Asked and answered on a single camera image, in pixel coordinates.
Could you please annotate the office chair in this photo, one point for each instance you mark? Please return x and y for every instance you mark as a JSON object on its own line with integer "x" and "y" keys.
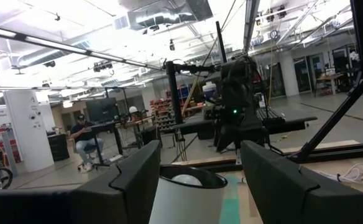
{"x": 90, "y": 153}

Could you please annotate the black low cabinet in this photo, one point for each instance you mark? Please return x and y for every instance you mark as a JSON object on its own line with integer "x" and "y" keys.
{"x": 58, "y": 147}

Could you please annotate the thin black pole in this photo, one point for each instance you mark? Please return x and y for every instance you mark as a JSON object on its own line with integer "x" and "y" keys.
{"x": 221, "y": 40}

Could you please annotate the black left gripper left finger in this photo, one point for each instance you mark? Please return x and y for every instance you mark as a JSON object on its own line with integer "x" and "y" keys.
{"x": 131, "y": 193}

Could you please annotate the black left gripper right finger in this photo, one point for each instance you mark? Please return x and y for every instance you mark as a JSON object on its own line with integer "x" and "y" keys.
{"x": 278, "y": 193}

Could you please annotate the black upright stand pole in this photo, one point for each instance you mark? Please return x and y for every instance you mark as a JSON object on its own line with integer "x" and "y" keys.
{"x": 172, "y": 93}

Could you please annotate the person seated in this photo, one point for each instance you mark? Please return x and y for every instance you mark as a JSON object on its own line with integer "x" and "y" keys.
{"x": 85, "y": 137}

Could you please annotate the overhead beam with light strips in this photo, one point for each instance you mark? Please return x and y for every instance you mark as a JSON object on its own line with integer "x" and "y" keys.
{"x": 57, "y": 45}

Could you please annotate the black monitor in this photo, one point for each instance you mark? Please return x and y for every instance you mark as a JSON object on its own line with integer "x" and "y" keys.
{"x": 102, "y": 109}

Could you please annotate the black desk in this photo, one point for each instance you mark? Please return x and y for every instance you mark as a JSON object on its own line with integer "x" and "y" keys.
{"x": 107, "y": 126}

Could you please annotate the blue and white container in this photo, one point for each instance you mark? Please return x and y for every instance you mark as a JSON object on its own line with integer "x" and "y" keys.
{"x": 209, "y": 90}

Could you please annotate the dark grey side table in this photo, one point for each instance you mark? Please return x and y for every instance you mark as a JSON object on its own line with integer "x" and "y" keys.
{"x": 293, "y": 122}

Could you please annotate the white round helmet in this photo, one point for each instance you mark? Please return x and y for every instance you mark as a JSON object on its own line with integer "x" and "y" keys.
{"x": 133, "y": 109}

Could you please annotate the white square pillar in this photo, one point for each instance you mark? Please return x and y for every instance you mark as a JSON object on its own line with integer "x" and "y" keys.
{"x": 29, "y": 130}

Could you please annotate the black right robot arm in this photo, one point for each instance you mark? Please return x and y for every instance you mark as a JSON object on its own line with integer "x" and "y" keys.
{"x": 237, "y": 93}

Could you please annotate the red parts shelving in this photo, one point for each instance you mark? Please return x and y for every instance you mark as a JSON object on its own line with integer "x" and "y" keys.
{"x": 162, "y": 115}

